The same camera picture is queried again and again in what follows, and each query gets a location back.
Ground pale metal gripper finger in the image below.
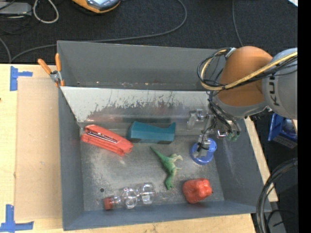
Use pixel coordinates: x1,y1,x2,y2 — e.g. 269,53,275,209
199,134,213,152

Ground blue plastic cup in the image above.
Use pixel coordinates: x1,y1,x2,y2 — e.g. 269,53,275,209
189,138,218,166

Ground green toy dinosaur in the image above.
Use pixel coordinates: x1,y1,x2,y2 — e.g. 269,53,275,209
149,146,184,191

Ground red toy bell pepper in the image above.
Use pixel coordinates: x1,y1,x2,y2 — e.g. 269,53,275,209
182,178,213,204

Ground teal stapler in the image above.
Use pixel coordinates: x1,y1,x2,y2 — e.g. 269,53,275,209
126,120,177,145

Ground grey metal bin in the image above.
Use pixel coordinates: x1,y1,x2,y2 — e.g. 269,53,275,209
56,40,273,232

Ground clear plastic bottle red cap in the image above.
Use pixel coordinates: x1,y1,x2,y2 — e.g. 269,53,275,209
103,182,157,211

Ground red stapler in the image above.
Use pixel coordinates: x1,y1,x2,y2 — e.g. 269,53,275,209
81,124,134,157

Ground brown cardboard board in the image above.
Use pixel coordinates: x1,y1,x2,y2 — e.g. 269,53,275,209
14,76,64,225

